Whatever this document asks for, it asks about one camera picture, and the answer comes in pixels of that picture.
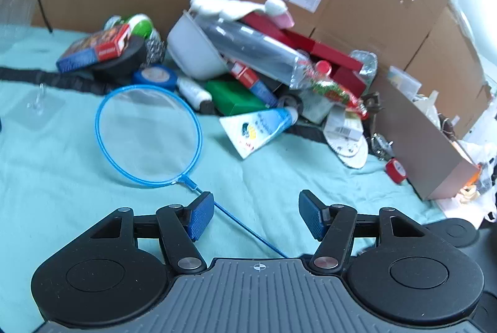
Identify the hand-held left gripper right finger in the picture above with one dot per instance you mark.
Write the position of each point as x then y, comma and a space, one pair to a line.
312, 214

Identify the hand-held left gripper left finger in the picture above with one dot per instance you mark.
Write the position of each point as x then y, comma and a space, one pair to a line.
200, 218

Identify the blue round hand net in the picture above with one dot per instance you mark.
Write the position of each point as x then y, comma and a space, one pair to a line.
147, 131

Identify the teal cloth covered desktop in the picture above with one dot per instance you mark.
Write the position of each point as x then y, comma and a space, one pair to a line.
271, 178

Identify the white plastic bag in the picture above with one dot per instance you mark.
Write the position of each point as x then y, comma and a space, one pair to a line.
481, 158

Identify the red tape roll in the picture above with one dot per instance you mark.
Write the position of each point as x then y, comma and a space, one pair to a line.
396, 172

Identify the white barcode box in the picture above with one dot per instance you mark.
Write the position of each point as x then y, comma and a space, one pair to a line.
343, 127

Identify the grey cardboard box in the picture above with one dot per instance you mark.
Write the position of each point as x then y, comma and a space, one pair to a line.
419, 139

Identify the blue white toothpaste tube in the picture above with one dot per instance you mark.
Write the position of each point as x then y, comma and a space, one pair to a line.
256, 127

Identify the floral print snack packet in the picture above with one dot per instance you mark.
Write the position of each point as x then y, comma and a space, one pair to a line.
334, 92

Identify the green box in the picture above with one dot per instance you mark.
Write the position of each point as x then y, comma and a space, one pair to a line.
233, 98

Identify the white thread spool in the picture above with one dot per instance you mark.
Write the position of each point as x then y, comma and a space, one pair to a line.
192, 92

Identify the grey toy model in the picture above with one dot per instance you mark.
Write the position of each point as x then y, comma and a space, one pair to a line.
374, 104

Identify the red box base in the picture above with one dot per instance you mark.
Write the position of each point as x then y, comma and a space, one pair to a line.
351, 81

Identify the red-capped white bottle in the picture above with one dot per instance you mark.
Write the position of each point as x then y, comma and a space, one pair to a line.
323, 67

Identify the red blue small box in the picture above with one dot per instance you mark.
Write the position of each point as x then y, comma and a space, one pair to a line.
248, 79

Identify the blue tape roll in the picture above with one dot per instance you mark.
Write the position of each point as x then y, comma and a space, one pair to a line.
155, 76

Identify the clear plastic bottle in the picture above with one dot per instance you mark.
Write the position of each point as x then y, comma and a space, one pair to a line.
365, 61

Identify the small clear plastic box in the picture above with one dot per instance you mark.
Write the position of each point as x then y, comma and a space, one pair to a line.
403, 79

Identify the white bowl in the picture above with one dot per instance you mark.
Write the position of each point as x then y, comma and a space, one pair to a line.
190, 49

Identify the steel wool scrubber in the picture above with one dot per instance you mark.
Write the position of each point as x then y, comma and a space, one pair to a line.
155, 51

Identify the black tape roll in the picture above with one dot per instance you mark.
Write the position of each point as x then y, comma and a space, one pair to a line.
132, 53

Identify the clear long plastic container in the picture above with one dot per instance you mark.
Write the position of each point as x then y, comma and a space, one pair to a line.
252, 46

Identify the red flat box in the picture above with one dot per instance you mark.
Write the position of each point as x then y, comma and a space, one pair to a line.
268, 28

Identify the clear adhesive hook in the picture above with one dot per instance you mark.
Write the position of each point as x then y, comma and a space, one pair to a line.
35, 112

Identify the green white round toy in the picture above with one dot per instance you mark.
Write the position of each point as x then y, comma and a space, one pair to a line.
139, 26

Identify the red blue card box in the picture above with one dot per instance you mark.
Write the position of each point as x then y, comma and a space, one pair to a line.
93, 46

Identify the white glove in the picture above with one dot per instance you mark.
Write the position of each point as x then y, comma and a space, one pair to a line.
221, 5

